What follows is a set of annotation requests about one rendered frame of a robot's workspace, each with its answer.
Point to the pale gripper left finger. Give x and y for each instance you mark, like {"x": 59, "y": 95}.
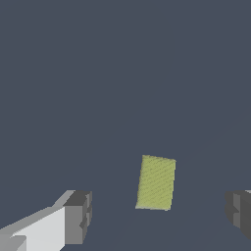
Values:
{"x": 49, "y": 225}

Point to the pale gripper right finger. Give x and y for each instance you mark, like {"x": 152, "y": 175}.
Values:
{"x": 241, "y": 209}

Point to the yellow-green rectangular block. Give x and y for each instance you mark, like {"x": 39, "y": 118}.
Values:
{"x": 156, "y": 183}

